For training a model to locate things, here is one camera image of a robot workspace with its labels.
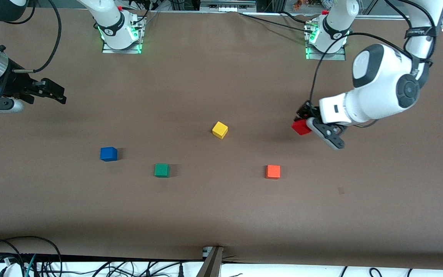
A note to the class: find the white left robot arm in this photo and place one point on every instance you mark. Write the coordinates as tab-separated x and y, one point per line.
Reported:
379	84

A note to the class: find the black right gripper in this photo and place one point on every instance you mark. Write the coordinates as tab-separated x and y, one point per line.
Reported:
15	85

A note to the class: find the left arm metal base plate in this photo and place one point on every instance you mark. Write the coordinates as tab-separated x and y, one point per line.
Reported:
337	57

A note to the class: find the grey camera mount bar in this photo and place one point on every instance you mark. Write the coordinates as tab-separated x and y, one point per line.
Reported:
210	265

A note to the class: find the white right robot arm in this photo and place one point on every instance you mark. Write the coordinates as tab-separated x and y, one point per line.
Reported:
110	19

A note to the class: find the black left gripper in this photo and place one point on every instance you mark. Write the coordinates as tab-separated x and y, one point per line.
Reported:
307	111

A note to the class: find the orange cube block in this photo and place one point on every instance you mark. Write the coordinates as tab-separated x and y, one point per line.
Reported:
273	171

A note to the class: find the blue cube block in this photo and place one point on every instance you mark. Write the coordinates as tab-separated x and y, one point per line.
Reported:
108	154

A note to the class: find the green cube block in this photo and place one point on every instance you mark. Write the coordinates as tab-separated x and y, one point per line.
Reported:
162	170

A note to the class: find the yellow cube block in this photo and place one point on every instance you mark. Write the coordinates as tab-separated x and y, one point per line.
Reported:
220	130

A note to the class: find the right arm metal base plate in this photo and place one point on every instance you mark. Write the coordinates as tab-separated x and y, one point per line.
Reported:
108	50

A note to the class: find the red cube block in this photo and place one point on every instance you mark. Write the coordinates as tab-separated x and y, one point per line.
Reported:
301	127

